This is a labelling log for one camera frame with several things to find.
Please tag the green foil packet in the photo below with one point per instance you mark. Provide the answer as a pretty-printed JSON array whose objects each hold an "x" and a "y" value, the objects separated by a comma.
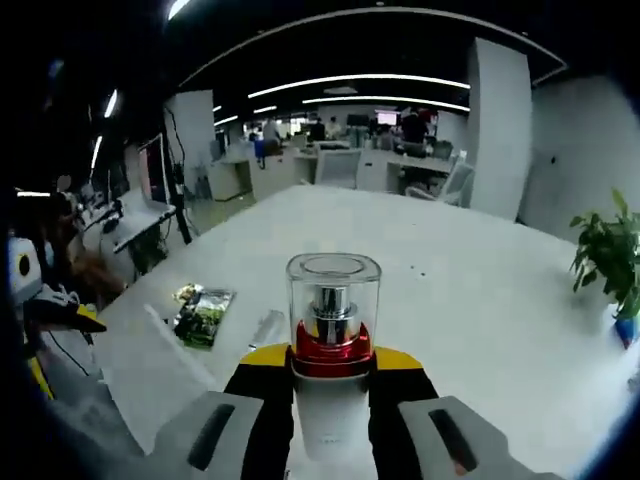
[{"x": 205, "y": 315}]

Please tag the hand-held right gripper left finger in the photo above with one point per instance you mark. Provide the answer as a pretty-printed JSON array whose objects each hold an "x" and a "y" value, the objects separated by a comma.
[{"x": 260, "y": 400}]

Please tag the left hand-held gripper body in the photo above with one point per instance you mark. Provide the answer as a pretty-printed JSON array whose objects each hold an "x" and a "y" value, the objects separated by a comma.
[{"x": 22, "y": 280}]

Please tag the potted green plant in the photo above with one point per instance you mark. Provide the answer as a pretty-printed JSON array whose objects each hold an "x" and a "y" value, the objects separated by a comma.
[{"x": 607, "y": 260}]

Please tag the long ceiling light strip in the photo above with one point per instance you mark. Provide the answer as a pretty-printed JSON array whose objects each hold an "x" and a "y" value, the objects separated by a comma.
[{"x": 177, "y": 7}]

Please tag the curved ceiling light strip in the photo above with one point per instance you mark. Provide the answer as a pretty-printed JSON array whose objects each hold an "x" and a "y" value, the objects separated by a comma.
[{"x": 360, "y": 80}]

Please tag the large display screen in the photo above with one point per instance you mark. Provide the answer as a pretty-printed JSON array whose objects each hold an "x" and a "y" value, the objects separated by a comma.
[{"x": 154, "y": 170}]

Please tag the tall white red-collared skincare bottle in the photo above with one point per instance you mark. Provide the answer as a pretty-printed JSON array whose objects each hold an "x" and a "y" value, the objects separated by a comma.
[{"x": 332, "y": 390}]

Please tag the blue packet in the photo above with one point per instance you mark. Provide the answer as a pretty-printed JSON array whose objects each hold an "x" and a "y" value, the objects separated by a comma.
[{"x": 626, "y": 334}]

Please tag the white mesh office chair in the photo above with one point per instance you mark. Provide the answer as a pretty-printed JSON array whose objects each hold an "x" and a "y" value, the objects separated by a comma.
[
  {"x": 337, "y": 169},
  {"x": 459, "y": 184}
]

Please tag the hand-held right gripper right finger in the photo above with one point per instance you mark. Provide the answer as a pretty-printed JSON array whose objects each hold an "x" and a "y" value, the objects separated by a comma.
[{"x": 400, "y": 400}]

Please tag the white standing desk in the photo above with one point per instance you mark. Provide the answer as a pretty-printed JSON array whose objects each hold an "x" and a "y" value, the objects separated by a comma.
[{"x": 145, "y": 225}]

